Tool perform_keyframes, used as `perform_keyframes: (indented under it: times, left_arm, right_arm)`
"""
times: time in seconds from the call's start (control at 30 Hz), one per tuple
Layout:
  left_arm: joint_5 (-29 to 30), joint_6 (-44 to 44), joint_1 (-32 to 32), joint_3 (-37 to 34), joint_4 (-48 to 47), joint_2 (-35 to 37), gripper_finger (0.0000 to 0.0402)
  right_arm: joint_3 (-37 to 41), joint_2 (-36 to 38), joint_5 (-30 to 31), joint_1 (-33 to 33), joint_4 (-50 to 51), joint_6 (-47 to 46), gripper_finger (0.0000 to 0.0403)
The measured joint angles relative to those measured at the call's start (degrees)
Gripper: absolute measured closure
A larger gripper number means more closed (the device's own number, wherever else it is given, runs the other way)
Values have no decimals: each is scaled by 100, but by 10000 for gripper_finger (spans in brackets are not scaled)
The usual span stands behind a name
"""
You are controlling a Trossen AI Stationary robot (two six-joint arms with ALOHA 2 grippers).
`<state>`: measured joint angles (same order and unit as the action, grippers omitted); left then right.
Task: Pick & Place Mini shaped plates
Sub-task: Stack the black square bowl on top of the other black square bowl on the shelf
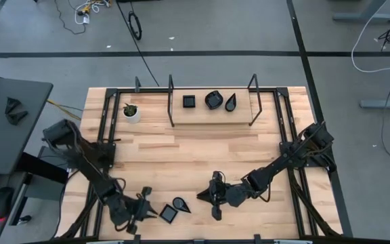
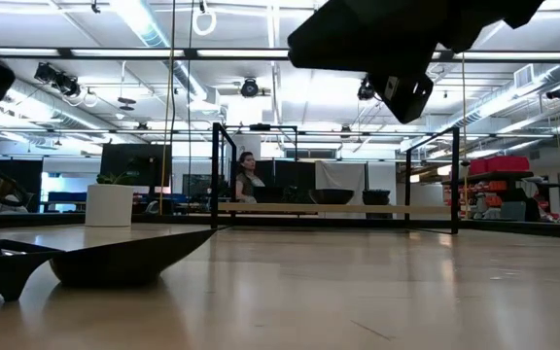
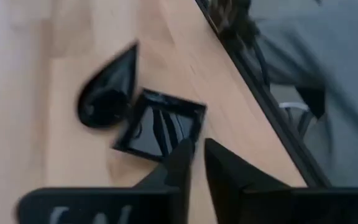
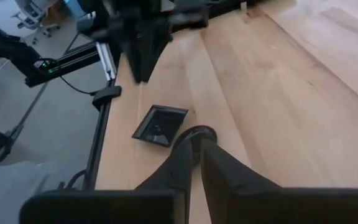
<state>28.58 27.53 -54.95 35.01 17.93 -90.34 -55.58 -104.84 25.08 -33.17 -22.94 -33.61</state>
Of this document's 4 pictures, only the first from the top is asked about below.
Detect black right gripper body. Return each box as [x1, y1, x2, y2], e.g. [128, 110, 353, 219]
[211, 171, 250, 208]

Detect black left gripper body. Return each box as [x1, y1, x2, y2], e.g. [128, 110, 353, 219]
[108, 195, 148, 227]

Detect black square mini plate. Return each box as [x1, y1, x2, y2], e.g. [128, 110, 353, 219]
[182, 94, 196, 108]
[158, 204, 179, 224]

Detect black teardrop mini plate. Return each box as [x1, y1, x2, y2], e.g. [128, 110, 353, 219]
[224, 92, 238, 113]
[172, 197, 192, 214]

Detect black leaf-shaped mini plate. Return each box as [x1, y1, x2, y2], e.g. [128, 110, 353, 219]
[204, 89, 224, 110]

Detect wooden riser shelf black legs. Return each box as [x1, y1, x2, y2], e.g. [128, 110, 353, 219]
[167, 73, 263, 128]

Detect grey desk leg base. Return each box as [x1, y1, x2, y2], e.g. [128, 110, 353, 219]
[8, 145, 69, 226]

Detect white pot with succulent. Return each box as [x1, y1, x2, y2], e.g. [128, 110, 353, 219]
[122, 103, 142, 124]

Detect black computer mouse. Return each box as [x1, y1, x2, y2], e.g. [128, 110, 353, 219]
[0, 186, 15, 220]

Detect black cloth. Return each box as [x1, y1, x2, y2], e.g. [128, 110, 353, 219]
[4, 97, 29, 126]

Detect grey desk foot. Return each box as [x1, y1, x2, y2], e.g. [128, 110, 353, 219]
[360, 93, 390, 110]
[332, 0, 390, 24]

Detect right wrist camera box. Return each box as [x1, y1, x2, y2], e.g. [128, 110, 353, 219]
[211, 204, 223, 222]

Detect black metal table frame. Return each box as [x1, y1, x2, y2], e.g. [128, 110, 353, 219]
[56, 86, 343, 244]

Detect yellow floor cable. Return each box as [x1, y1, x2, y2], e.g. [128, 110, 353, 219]
[47, 99, 83, 121]

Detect black coiled floor cable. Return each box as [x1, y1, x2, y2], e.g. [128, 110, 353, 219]
[115, 0, 160, 87]

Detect white floor cable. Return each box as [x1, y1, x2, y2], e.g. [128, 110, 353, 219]
[350, 0, 390, 74]

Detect white and yellow cable bundle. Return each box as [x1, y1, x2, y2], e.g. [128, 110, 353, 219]
[74, 0, 111, 25]

